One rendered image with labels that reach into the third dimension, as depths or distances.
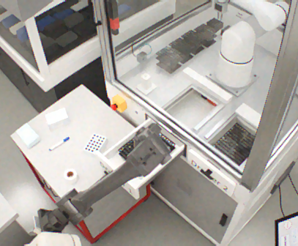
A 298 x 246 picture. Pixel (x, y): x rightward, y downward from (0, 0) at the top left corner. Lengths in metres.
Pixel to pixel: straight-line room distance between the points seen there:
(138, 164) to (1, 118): 2.54
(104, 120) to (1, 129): 1.48
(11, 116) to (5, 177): 0.68
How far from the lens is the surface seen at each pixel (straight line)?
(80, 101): 2.18
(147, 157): 0.99
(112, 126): 2.01
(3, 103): 3.52
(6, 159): 3.07
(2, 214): 1.89
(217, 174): 1.65
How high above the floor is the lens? 2.32
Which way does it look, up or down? 51 degrees down
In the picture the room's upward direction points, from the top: 4 degrees counter-clockwise
